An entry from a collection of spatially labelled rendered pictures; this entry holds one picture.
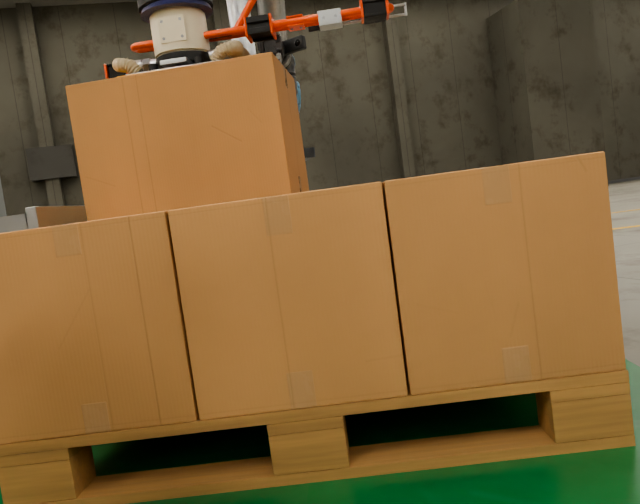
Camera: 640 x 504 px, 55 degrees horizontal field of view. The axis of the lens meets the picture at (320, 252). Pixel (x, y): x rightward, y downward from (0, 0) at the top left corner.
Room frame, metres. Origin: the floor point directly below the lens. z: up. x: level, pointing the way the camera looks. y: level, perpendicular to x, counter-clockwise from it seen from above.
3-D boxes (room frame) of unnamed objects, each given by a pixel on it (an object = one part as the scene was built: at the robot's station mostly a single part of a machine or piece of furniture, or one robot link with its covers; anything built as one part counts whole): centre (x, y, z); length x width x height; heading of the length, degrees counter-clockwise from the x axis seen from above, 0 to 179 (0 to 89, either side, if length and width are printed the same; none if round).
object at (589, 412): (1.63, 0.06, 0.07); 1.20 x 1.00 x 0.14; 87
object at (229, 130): (1.95, 0.33, 0.74); 0.60 x 0.40 x 0.40; 83
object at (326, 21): (1.93, -0.12, 1.07); 0.07 x 0.07 x 0.04; 85
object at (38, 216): (1.96, 0.71, 0.58); 0.70 x 0.03 x 0.06; 177
